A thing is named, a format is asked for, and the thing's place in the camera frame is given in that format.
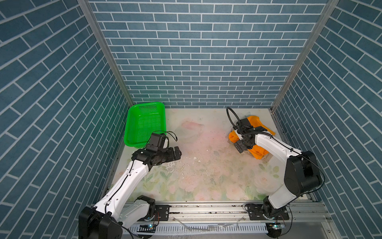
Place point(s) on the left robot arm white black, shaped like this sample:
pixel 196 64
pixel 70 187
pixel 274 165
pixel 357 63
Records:
pixel 102 220

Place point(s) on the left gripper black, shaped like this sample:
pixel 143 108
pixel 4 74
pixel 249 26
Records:
pixel 171 156

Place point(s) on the orange shorts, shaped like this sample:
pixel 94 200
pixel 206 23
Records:
pixel 257 151

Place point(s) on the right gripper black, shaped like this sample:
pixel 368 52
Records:
pixel 239 146

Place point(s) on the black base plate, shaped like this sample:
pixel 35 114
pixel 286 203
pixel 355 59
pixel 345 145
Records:
pixel 162 212
pixel 258 212

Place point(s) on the aluminium front rail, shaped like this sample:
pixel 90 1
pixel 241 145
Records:
pixel 229 220

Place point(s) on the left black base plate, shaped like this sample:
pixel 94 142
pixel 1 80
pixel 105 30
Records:
pixel 162 212

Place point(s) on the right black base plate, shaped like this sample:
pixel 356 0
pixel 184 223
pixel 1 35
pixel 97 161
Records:
pixel 258 212

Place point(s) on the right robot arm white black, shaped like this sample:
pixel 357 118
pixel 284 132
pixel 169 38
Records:
pixel 302 174

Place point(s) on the green plastic basket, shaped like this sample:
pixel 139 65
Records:
pixel 142 120

